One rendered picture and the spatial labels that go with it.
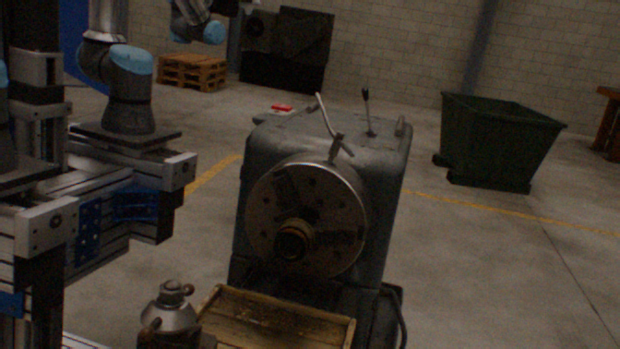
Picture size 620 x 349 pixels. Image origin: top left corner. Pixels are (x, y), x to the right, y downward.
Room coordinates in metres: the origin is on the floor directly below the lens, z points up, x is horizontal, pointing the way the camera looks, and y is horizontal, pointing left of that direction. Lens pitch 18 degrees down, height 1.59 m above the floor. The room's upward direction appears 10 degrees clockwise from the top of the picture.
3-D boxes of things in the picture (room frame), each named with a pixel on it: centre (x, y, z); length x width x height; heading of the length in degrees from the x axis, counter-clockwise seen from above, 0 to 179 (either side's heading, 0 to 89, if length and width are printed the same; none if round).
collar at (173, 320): (0.69, 0.18, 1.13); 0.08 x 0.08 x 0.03
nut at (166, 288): (0.69, 0.18, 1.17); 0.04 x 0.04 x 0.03
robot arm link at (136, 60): (1.56, 0.57, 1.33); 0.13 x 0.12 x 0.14; 53
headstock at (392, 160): (1.69, -0.06, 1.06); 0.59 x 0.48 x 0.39; 170
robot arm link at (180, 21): (1.83, 0.49, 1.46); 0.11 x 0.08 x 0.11; 53
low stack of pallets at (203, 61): (9.25, 2.28, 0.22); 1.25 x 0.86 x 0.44; 175
